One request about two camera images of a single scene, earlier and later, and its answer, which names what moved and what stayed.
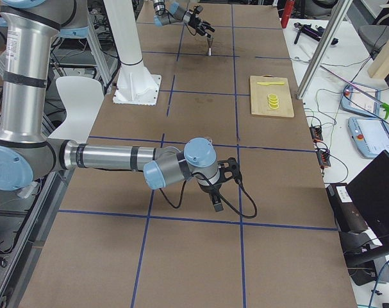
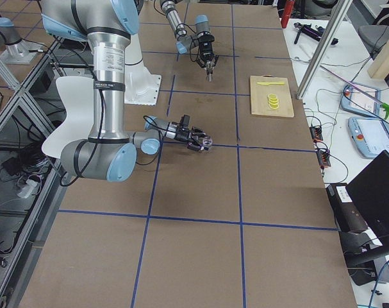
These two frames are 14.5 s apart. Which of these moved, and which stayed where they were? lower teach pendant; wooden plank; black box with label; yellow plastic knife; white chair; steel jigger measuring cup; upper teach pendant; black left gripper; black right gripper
Moved: black right gripper; black left gripper; steel jigger measuring cup
Stayed: wooden plank; black box with label; yellow plastic knife; upper teach pendant; lower teach pendant; white chair
